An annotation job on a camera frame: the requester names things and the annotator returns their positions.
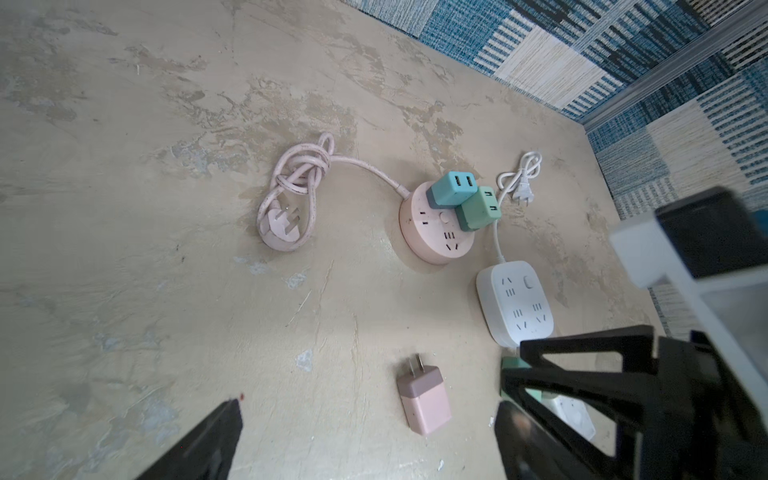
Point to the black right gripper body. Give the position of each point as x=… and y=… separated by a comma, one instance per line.
x=697, y=422

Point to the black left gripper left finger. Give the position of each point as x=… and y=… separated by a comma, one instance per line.
x=206, y=452

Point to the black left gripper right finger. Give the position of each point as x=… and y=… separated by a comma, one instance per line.
x=527, y=451

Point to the pink usb charger plug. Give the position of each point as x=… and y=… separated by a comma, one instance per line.
x=424, y=397

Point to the green usb charger plug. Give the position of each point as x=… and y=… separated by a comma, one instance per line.
x=479, y=210

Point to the teal usb charger plug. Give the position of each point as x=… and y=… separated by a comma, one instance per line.
x=451, y=190

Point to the white usb charger plug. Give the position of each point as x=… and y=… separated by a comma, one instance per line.
x=571, y=411

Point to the white square power strip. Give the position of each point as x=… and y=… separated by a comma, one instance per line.
x=514, y=303

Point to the pink round power strip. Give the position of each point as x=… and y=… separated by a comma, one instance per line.
x=433, y=235

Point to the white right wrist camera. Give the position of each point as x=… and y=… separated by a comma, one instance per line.
x=711, y=249

